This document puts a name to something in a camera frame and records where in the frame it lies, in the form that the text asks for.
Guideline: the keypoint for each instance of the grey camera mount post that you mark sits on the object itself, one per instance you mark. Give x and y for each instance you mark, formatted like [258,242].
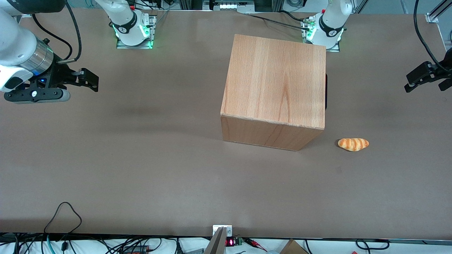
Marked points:
[217,243]

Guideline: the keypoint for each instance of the white lit power strip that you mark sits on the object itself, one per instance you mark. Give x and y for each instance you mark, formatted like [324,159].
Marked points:
[233,5]

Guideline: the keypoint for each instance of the red LED display module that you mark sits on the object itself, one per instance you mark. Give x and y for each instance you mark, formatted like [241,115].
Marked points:
[231,242]

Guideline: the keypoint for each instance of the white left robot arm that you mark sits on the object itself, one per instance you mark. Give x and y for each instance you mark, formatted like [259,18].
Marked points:
[330,28]

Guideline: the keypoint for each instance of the wooden drawer cabinet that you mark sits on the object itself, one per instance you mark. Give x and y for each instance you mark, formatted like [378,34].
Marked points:
[275,88]

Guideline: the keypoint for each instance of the aluminium frame profile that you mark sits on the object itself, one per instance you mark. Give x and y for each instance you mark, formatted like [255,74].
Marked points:
[438,12]

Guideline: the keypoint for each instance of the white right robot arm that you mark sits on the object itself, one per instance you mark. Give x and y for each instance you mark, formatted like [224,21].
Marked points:
[17,42]

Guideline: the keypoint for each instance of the orange toy bread roll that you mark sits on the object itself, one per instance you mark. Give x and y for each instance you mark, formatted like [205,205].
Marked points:
[353,144]

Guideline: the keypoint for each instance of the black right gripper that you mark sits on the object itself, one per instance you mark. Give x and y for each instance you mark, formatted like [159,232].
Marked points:
[59,76]

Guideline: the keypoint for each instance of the brown cardboard piece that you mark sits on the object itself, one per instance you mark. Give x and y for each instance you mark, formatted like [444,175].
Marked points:
[293,247]

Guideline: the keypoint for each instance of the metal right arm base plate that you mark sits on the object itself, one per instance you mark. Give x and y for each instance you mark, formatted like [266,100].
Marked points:
[152,31]

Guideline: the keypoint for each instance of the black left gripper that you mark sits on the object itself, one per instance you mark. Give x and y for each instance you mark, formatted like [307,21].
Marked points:
[445,70]

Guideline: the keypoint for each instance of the white metal mount bracket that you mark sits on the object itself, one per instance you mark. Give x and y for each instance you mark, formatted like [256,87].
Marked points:
[216,230]

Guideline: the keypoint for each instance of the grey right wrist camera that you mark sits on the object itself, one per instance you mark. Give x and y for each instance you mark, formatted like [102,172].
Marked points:
[42,96]

